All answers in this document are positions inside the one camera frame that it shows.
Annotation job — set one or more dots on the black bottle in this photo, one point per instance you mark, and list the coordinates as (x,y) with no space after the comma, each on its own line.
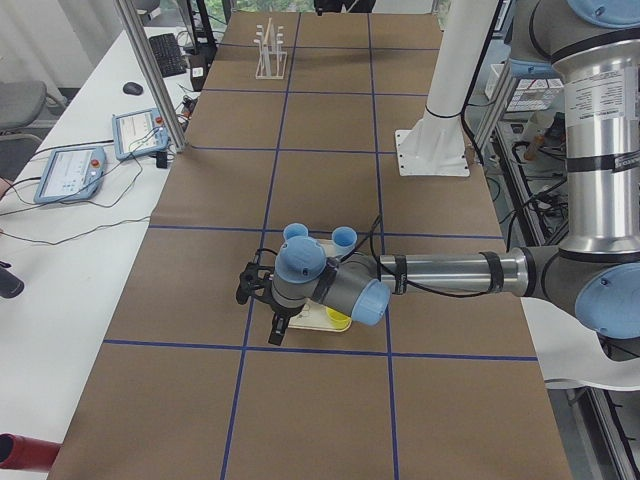
(10,285)

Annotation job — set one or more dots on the near teach pendant tablet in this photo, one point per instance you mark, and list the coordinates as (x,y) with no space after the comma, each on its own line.
(71,174)

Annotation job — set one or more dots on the black computer mouse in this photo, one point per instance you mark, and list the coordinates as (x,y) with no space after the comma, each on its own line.
(132,88)

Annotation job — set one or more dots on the far teach pendant tablet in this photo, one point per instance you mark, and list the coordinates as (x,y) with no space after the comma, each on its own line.
(139,133)

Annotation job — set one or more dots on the teach pendant tablet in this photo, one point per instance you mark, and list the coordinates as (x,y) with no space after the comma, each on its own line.
(71,174)
(139,133)

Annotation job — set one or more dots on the red cylinder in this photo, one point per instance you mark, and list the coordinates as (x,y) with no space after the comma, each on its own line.
(28,454)

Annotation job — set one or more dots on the grey office chair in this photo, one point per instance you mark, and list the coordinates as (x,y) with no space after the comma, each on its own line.
(21,103)

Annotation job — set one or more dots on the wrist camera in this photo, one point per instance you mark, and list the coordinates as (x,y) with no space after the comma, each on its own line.
(254,282)

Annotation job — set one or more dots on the white wire cup rack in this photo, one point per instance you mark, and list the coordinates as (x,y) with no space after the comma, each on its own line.
(272,58)

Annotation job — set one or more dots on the blue cup far right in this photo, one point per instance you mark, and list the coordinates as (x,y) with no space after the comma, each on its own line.
(344,239)

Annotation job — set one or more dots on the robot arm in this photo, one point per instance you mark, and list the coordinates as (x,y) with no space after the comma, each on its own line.
(593,273)

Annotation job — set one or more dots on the white chair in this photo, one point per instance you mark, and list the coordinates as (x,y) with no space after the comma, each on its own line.
(570,355)

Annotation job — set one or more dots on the aluminium frame post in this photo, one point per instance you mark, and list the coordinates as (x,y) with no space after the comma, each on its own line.
(150,70)

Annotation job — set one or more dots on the small black adapter box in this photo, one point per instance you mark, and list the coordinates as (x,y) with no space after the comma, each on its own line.
(162,159)

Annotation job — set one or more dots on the blue cup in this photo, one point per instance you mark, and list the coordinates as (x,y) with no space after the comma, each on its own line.
(344,239)
(295,230)

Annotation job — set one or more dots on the yellow plastic cup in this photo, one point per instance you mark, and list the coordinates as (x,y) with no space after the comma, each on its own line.
(338,320)

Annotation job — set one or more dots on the beige serving tray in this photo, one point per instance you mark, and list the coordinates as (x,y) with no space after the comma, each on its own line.
(313,316)

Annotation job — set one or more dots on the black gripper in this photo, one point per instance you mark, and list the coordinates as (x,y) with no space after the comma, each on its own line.
(280,309)

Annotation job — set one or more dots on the white camera mast column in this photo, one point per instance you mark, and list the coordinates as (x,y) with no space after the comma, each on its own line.
(435,145)

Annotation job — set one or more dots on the black keyboard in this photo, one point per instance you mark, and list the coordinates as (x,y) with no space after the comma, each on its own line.
(167,54)

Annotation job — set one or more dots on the blue cup far left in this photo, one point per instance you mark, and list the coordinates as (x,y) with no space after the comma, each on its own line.
(295,230)

